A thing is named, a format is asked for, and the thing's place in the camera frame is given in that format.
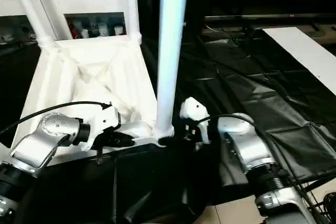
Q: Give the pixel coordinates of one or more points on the white flat side panel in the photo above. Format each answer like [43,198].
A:
[304,51]

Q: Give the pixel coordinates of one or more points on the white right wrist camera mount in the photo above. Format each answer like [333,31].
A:
[193,109]

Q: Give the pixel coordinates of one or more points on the white plastic table top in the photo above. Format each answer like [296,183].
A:
[89,72]

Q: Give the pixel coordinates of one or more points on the white plastic table leg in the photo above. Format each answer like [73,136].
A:
[29,9]
[132,9]
[170,45]

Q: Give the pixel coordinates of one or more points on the black slanted stand bar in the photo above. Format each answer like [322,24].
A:
[315,186]

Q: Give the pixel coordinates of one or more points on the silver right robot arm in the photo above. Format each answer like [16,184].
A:
[247,145]

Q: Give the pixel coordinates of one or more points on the black work surface mat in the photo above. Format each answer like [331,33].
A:
[252,93]

